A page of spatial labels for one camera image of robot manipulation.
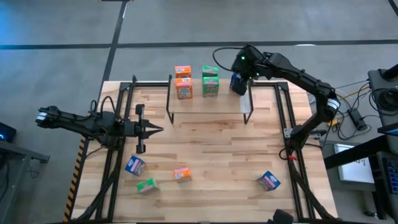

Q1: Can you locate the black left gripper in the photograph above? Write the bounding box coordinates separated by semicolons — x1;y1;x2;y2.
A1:
124;104;164;154

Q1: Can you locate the green Apple Jacks cereal box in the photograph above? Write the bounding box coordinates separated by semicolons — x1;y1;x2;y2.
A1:
201;65;220;78
201;76;220;98
136;177;160;195

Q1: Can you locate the orange Mini Wheats cereal box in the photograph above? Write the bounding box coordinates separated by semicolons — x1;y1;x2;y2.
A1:
173;167;192;183
174;65;192;79
175;77;194;100

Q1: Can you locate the wooden shelf table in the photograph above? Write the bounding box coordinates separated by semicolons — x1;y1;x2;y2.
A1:
165;73;254;125

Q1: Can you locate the yellow black hazard stripe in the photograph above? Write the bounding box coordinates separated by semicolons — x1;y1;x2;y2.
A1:
63;138;87;223

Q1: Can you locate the black power adapter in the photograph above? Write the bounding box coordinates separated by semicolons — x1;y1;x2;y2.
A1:
347;108;368;131

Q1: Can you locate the black beam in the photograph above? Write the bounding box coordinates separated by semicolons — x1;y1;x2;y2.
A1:
323;134;398;170

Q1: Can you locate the grey equipment stand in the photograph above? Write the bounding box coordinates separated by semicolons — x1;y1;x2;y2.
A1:
368;63;398;125

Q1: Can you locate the dark grey table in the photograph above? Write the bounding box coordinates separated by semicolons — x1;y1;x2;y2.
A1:
0;139;50;224

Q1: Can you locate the white panel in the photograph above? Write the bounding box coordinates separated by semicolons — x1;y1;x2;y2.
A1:
334;143;376;184

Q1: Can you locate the black device with blue light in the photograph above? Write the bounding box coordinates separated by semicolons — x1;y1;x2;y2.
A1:
0;122;17;143

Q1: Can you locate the blue-lit screen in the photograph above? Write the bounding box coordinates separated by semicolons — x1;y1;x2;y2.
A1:
377;122;398;138

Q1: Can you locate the grey desk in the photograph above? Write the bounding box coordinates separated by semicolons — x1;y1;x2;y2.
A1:
320;139;398;224

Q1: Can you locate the black keyboard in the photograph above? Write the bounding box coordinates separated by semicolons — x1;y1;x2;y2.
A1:
381;157;398;195

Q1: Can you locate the black metal rig frame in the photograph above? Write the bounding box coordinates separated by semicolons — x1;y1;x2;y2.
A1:
246;73;332;223
76;73;171;223

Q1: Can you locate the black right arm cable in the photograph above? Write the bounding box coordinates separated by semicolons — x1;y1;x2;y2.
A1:
212;46;247;73

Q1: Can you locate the coiled black cable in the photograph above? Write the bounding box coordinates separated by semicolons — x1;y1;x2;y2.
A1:
369;88;398;116

